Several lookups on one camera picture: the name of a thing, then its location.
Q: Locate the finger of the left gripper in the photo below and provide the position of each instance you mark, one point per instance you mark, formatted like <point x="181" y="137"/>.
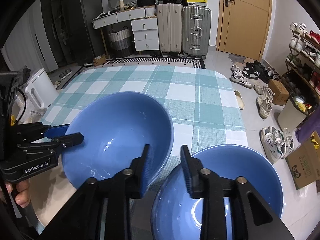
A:
<point x="67" y="141"/>
<point x="56" y="131"/>

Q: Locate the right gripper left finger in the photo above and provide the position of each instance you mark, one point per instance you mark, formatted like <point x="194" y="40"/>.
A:
<point x="102" y="206"/>

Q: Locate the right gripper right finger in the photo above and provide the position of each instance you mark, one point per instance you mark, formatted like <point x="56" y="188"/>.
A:
<point x="251" y="216"/>

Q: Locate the large blue bowl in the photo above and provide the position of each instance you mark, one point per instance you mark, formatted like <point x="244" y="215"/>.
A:
<point x="116" y="128"/>

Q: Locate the small blue bowl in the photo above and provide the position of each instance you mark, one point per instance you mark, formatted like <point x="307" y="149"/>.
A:
<point x="175" y="215"/>

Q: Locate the cream plate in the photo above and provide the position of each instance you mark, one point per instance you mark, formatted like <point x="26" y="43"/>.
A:
<point x="49" y="191"/>

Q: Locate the person left hand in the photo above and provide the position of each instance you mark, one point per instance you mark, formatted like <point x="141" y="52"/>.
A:
<point x="23" y="189"/>

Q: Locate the white electric kettle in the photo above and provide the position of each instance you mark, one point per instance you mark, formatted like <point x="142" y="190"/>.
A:
<point x="40" y="90"/>

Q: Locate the cardboard box with print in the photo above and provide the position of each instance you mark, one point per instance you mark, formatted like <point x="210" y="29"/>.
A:
<point x="303" y="162"/>

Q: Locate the small cardboard box floor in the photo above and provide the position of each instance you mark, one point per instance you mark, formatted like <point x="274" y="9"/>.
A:
<point x="99" y="60"/>

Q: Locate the black refrigerator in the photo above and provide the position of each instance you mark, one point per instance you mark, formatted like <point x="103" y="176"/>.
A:
<point x="85" y="42"/>

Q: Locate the woven laundry basket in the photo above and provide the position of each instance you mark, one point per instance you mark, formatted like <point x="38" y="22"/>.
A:
<point x="121" y="42"/>

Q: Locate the purple bag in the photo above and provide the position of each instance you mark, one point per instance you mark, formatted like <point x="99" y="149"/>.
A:
<point x="306" y="130"/>

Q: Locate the white trash bin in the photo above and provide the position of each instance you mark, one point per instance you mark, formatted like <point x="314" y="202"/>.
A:
<point x="293" y="113"/>

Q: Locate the brown cardboard box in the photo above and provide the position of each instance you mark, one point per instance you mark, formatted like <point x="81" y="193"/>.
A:
<point x="281" y="95"/>

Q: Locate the wooden shoe rack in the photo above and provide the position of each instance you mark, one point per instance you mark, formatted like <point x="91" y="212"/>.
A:
<point x="304" y="55"/>

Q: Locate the beige suitcase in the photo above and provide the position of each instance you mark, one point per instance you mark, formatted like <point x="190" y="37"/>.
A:
<point x="169" y="19"/>

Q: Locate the silver suitcase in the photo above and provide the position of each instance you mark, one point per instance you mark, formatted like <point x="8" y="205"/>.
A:
<point x="196" y="24"/>

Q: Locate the yellow black box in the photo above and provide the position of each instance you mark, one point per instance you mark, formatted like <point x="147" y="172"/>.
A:
<point x="200" y="3"/>

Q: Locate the wooden door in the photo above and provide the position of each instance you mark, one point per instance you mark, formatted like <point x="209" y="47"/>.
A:
<point x="243" y="27"/>

